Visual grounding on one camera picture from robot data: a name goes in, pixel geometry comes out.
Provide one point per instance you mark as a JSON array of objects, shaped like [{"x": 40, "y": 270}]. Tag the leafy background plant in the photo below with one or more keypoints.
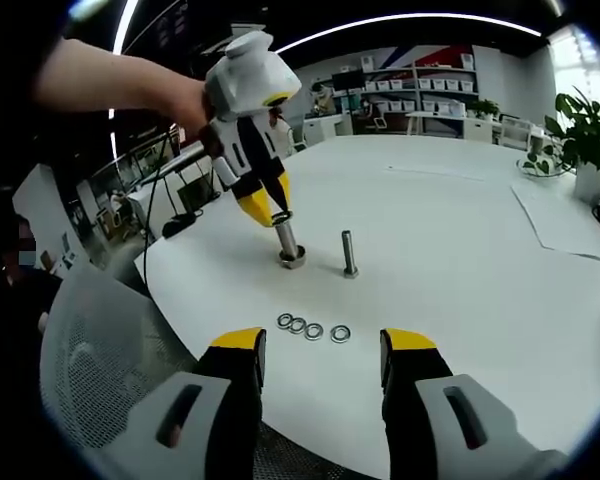
[{"x": 485, "y": 107}]

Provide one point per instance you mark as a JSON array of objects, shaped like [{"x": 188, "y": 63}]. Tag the grey mesh office chair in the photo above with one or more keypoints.
[{"x": 95, "y": 350}]

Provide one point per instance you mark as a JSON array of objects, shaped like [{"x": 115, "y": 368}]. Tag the black monitor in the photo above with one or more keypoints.
[{"x": 348, "y": 81}]

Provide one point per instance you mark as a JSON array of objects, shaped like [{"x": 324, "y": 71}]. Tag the window with white blinds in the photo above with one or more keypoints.
[{"x": 565, "y": 60}]

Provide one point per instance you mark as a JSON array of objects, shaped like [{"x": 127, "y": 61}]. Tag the small steel washer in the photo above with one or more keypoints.
[
  {"x": 313, "y": 339},
  {"x": 280, "y": 321},
  {"x": 296, "y": 318},
  {"x": 333, "y": 334}
]

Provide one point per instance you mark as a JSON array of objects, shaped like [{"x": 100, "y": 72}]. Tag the large threaded steel stud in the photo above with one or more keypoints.
[{"x": 290, "y": 237}]

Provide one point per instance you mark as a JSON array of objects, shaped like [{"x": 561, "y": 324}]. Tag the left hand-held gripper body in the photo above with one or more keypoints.
[{"x": 250, "y": 80}]

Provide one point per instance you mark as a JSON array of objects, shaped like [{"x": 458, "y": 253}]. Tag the green plant in white pot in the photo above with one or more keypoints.
[{"x": 592, "y": 182}]

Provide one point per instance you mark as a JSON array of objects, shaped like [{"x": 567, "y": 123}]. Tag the white shelving unit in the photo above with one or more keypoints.
[{"x": 415, "y": 80}]

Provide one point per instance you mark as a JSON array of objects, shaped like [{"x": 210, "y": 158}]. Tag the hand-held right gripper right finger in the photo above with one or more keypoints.
[{"x": 415, "y": 385}]

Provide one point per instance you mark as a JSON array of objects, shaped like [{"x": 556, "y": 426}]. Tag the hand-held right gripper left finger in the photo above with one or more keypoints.
[{"x": 230, "y": 380}]

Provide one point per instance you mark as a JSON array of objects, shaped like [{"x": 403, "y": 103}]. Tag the small threaded steel stud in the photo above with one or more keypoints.
[{"x": 349, "y": 252}]

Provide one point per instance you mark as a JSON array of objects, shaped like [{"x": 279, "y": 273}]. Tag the small plant in glass bowl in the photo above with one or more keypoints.
[{"x": 537, "y": 165}]

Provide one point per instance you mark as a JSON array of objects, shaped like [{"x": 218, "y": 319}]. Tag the ceiling light strip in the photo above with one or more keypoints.
[
  {"x": 415, "y": 16},
  {"x": 125, "y": 22}
]

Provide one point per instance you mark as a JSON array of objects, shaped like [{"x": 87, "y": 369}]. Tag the white office desk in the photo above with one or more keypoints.
[
  {"x": 432, "y": 115},
  {"x": 517, "y": 131}
]

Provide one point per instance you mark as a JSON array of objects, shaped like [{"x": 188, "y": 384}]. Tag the white low cabinet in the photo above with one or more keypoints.
[{"x": 322, "y": 130}]

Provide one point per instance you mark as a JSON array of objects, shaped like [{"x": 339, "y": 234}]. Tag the white paper sheet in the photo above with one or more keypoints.
[{"x": 555, "y": 220}]

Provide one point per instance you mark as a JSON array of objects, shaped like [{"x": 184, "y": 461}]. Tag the rows of white storage bins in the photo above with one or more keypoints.
[{"x": 442, "y": 84}]

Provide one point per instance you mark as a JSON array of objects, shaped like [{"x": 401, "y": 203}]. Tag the black pouch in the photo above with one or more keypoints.
[{"x": 177, "y": 227}]

